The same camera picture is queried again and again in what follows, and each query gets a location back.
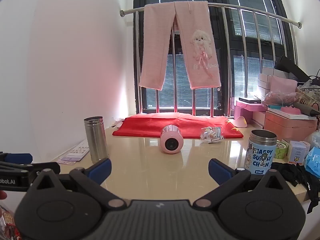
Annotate green round tin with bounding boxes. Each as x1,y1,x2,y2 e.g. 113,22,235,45
273,141,291,159

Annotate metal window railing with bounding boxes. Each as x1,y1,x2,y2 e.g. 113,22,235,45
120,1,302,118

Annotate large pink storage box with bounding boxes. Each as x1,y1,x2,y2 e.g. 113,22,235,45
264,110,318,143

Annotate pink cup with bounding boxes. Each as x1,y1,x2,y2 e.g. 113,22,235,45
160,125,184,154

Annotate black flat box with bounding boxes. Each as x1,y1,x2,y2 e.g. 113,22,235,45
238,97,262,104

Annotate pink pants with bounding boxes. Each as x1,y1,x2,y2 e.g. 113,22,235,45
139,1,222,91

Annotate blue cartoon printed cup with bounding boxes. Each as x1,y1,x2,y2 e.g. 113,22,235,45
244,129,278,174

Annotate clear plastic bag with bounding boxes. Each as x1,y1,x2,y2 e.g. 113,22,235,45
261,91,304,108

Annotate printed tote bag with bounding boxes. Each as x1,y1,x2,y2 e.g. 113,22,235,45
296,83,320,113

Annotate white plastic bag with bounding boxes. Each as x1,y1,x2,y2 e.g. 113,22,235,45
305,129,320,149

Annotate black angled device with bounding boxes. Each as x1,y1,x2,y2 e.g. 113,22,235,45
274,55,313,82

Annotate stack of white boxes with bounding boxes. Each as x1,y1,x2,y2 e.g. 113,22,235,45
257,67,281,98

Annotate small white carton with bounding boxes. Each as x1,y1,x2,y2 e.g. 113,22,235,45
287,140,311,166

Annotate white flat box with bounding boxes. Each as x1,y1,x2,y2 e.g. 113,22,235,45
267,106,312,120

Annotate purple card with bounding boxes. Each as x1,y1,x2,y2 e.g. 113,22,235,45
57,154,83,165

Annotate stainless steel cup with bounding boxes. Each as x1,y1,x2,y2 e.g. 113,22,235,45
84,116,109,164

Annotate red snack bag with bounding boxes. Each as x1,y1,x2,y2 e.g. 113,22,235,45
0,203,23,240

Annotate clear toy packet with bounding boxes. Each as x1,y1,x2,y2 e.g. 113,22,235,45
200,126,224,143

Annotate blue tissue pack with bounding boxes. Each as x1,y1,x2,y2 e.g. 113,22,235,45
303,146,320,174

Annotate pink stand box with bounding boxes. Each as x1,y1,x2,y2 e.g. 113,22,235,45
234,99,268,125

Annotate grey handle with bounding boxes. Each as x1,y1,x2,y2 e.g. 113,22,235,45
292,101,320,118

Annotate pink shell-shaped ornament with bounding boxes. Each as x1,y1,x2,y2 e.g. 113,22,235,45
232,116,249,128

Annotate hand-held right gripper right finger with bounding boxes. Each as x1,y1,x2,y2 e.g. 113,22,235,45
194,158,290,209

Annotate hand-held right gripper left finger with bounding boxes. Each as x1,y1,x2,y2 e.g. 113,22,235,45
29,158,125,211

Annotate white sticker sheet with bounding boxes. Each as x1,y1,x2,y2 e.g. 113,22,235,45
67,140,91,157

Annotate black cloth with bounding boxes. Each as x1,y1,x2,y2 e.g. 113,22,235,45
270,162,320,214

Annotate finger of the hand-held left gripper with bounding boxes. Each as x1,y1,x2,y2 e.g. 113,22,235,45
0,152,33,166
0,162,61,178

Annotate red cloth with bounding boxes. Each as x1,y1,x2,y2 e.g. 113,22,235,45
112,112,244,139

